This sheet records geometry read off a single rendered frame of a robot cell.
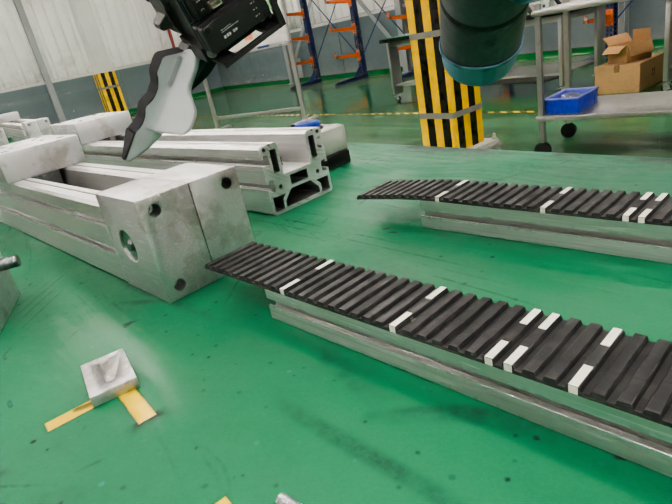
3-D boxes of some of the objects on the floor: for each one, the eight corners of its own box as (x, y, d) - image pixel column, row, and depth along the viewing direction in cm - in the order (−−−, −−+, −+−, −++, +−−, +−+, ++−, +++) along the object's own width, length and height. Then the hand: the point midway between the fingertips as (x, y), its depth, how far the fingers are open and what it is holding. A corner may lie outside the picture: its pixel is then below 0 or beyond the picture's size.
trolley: (726, 131, 312) (744, -61, 274) (713, 158, 275) (732, -60, 237) (549, 136, 378) (544, -18, 340) (519, 159, 341) (510, -12, 303)
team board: (204, 143, 671) (155, -26, 597) (230, 133, 709) (187, -27, 635) (299, 135, 590) (256, -62, 516) (322, 124, 627) (286, -61, 554)
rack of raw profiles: (289, 90, 1167) (265, -19, 1084) (320, 81, 1214) (300, -24, 1131) (393, 82, 915) (372, -61, 832) (427, 71, 962) (411, -65, 879)
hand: (46, 73), depth 34 cm, fingers open, 14 cm apart
